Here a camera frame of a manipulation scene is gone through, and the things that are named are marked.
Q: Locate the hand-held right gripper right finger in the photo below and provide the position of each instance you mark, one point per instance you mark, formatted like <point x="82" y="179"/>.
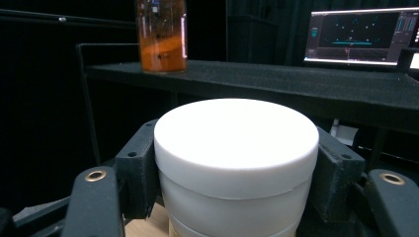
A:
<point x="337" y="174"/>

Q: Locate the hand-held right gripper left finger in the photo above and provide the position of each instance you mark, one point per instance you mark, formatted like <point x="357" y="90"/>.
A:
<point x="136" y="174"/>

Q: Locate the amber jar with white lid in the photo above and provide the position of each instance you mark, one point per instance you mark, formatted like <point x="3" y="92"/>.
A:
<point x="235" y="154"/>

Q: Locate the black two-tier shelf rack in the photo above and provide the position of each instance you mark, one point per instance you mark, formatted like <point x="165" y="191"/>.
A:
<point x="280" y="84"/>

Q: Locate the computer monitor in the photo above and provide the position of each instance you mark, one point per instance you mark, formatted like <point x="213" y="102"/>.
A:
<point x="355" y="36"/>

